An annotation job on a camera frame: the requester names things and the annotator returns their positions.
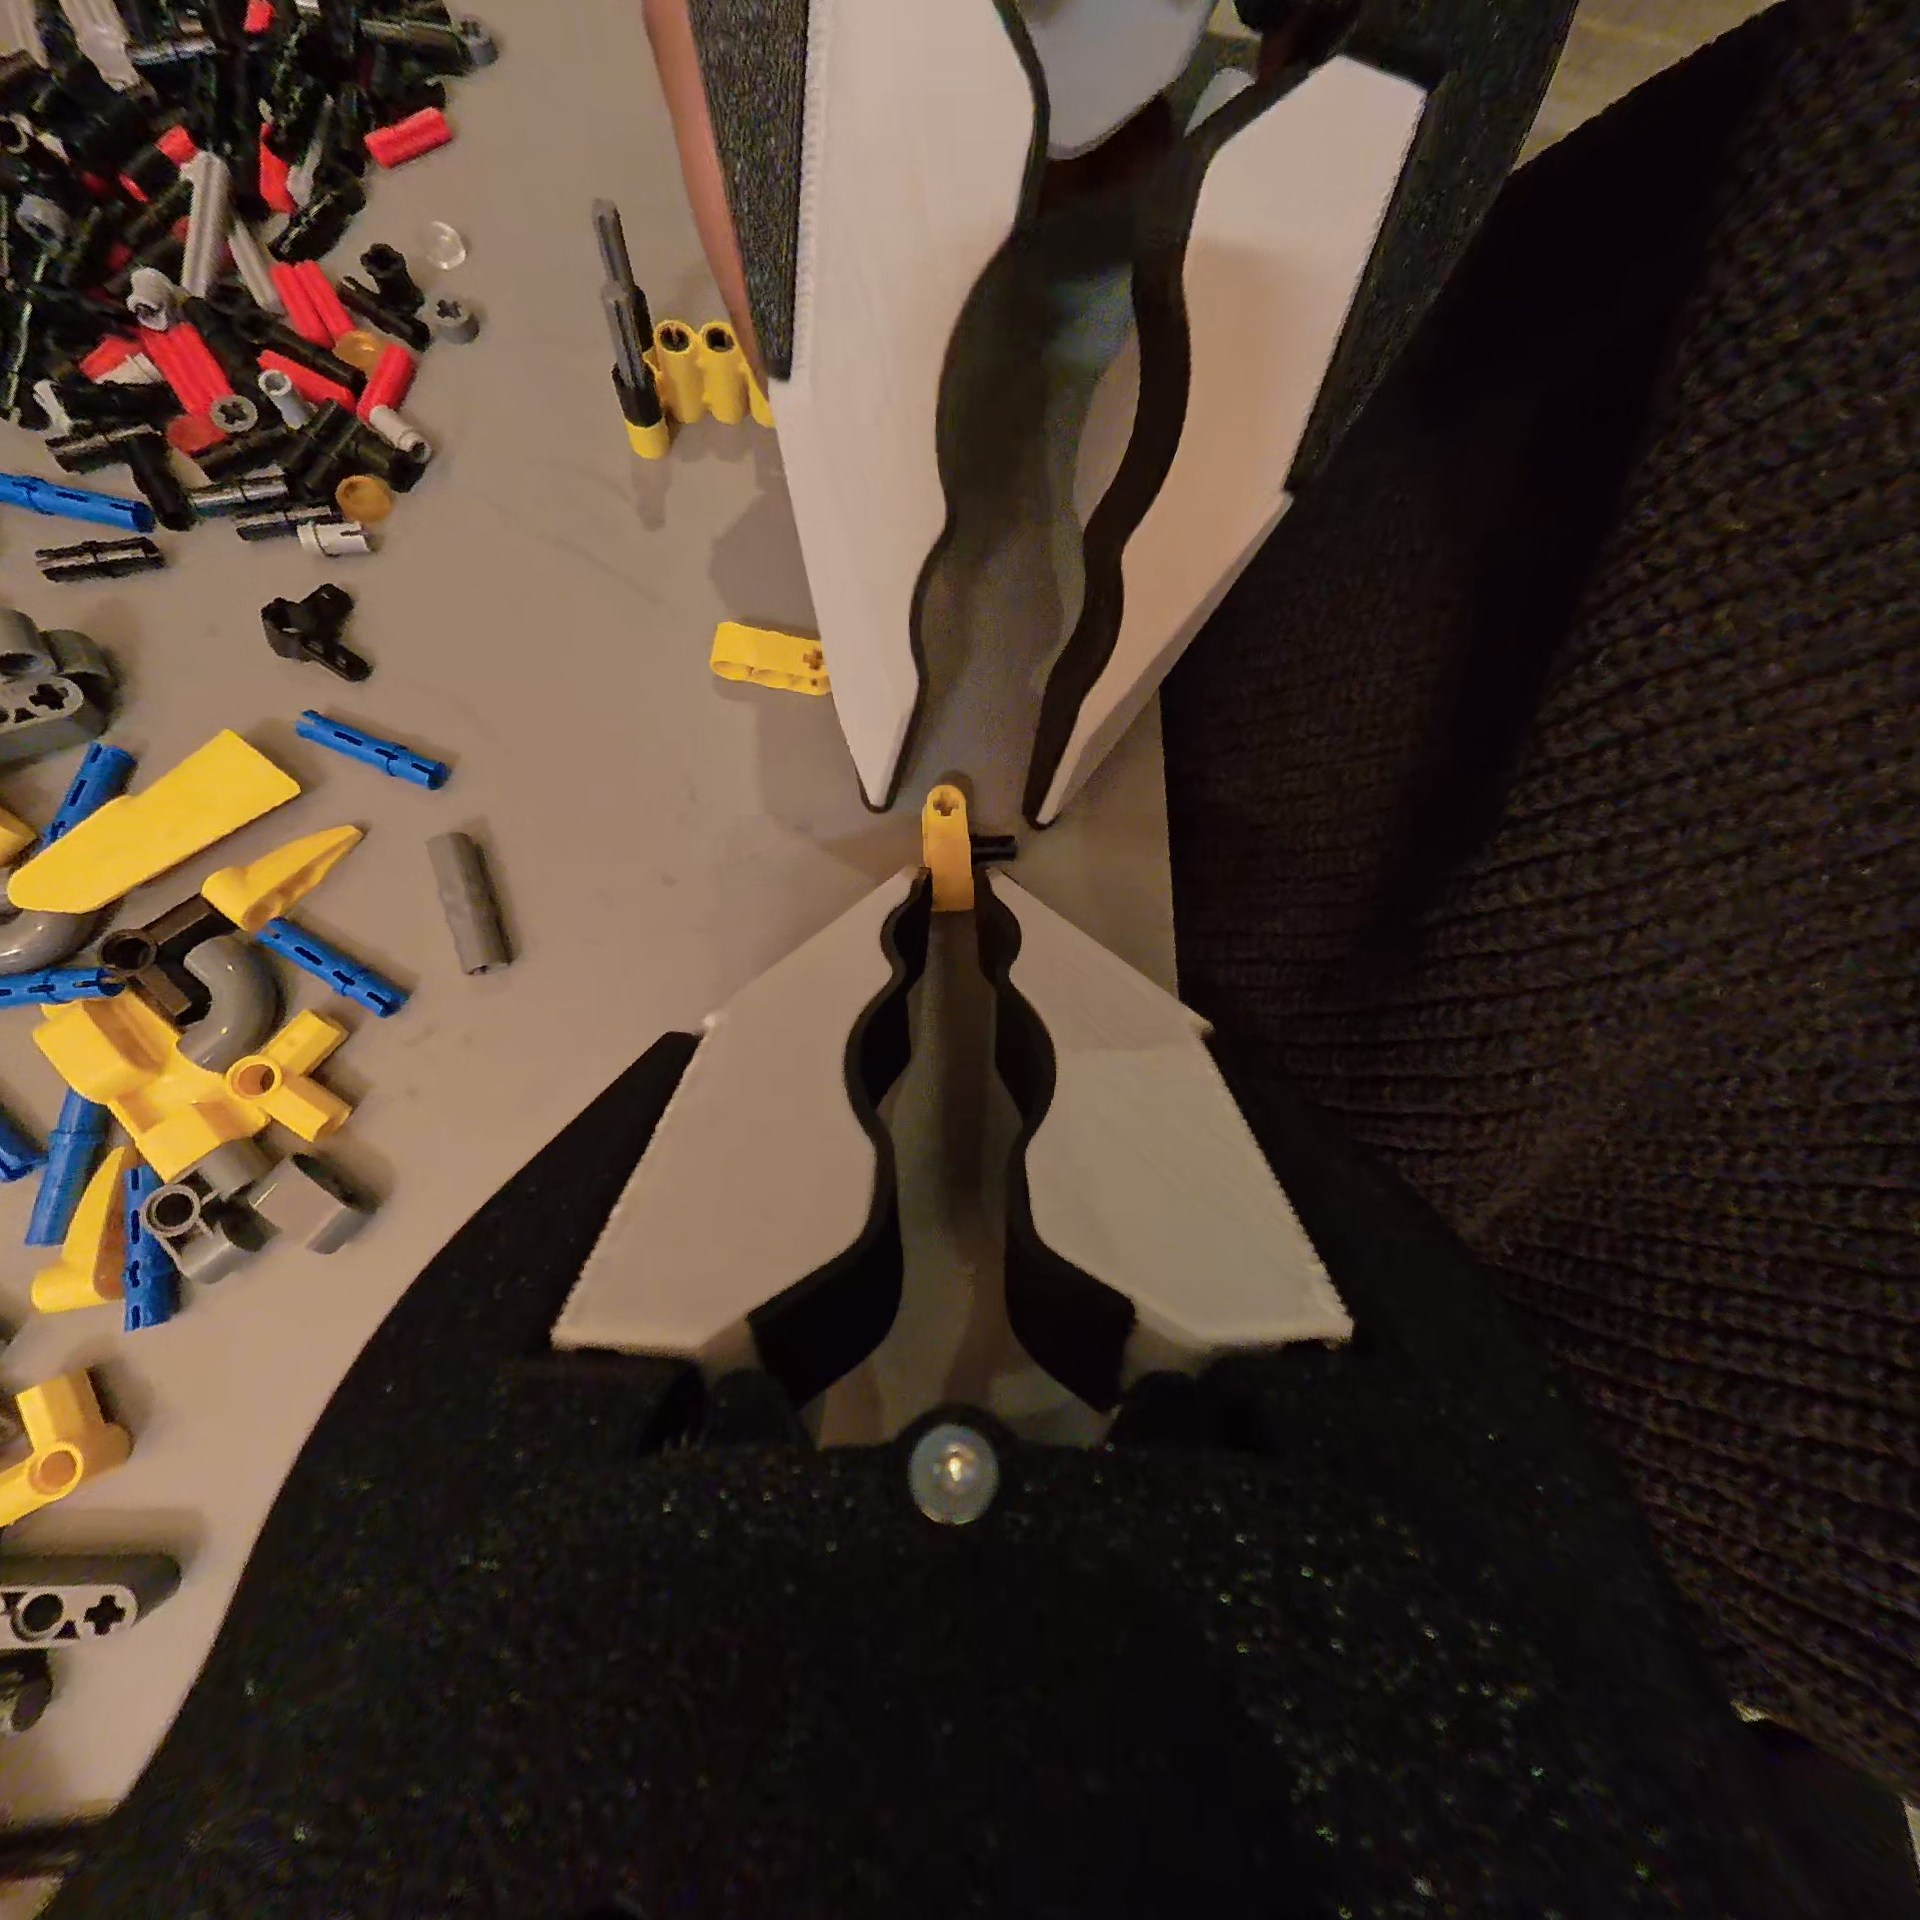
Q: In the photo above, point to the black three-way connector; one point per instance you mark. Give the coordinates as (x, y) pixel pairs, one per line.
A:
(307, 628)

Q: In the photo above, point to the yellow short beam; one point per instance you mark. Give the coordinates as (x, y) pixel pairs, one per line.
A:
(764, 661)
(948, 840)

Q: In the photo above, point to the yellow bracket piece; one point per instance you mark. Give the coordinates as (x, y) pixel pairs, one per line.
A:
(129, 1073)

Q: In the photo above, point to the grey angled block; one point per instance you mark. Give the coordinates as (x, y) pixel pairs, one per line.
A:
(323, 1208)

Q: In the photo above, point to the black long pin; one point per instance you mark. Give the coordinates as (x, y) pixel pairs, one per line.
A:
(100, 558)

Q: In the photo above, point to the grey holed connector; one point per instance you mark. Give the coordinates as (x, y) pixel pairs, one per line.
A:
(195, 1223)

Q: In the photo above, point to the yellow cross connector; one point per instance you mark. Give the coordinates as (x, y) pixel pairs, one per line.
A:
(294, 1088)

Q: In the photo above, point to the yellow pointed fin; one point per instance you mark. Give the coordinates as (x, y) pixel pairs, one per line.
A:
(278, 883)
(84, 1244)

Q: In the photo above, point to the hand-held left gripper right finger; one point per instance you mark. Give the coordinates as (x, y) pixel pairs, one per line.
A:
(1185, 1201)

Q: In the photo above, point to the yellow wedge panel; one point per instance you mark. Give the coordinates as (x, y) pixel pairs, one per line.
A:
(166, 819)

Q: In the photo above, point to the yellow angled connector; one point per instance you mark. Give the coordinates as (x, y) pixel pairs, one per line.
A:
(68, 1441)

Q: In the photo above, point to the dark grey short beam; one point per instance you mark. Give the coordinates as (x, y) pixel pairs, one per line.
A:
(142, 1589)

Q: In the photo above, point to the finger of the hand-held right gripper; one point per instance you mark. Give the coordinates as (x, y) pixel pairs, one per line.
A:
(1277, 301)
(885, 224)

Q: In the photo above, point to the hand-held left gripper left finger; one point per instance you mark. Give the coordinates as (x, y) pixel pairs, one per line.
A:
(720, 1201)

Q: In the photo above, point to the blue long pin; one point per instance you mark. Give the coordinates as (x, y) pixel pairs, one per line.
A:
(92, 788)
(148, 1261)
(61, 988)
(76, 502)
(374, 749)
(68, 1172)
(329, 968)

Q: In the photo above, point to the grey tube connector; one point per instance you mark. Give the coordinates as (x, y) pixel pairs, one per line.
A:
(470, 901)

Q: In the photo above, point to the black angled connector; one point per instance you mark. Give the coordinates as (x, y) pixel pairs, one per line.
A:
(159, 953)

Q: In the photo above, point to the grey elbow pipe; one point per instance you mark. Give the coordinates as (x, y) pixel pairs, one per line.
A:
(247, 968)
(30, 937)

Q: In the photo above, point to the dark knit sweater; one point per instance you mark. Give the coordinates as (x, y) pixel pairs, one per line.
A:
(1575, 901)

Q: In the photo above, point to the cluster of yellow pinned beams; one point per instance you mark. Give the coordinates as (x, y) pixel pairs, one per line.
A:
(692, 369)

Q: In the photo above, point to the clear round stud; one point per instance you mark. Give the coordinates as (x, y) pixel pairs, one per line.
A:
(441, 245)

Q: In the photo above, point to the pile of black red pins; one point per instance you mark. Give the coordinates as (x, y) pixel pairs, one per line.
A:
(224, 224)

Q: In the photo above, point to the grey perforated frame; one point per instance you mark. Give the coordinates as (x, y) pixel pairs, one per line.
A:
(92, 668)

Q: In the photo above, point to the grey small bush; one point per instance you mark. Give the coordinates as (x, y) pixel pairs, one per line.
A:
(456, 320)

